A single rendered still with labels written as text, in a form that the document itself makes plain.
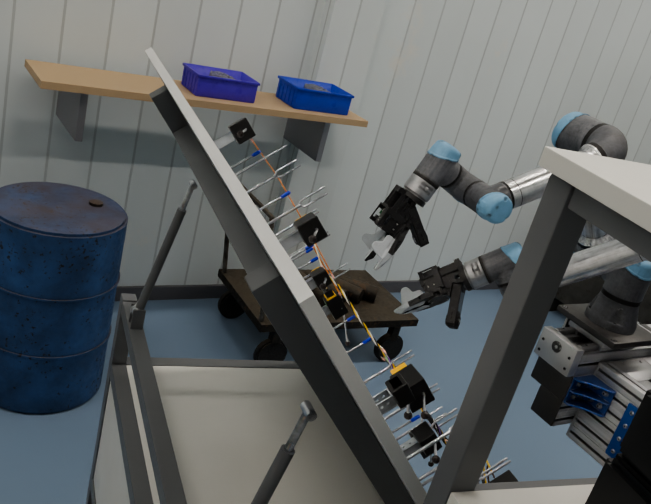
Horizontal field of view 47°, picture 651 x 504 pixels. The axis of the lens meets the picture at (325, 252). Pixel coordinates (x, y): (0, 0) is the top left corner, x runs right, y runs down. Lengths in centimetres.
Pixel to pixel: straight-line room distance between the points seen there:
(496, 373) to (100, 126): 306
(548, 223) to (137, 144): 315
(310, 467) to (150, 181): 225
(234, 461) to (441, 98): 312
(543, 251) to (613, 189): 11
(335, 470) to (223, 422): 31
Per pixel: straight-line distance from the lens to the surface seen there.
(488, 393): 82
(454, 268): 196
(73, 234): 286
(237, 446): 193
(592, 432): 242
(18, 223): 289
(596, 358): 234
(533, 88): 506
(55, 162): 371
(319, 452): 198
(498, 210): 185
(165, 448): 156
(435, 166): 189
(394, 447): 93
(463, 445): 86
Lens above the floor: 197
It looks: 22 degrees down
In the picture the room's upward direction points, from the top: 16 degrees clockwise
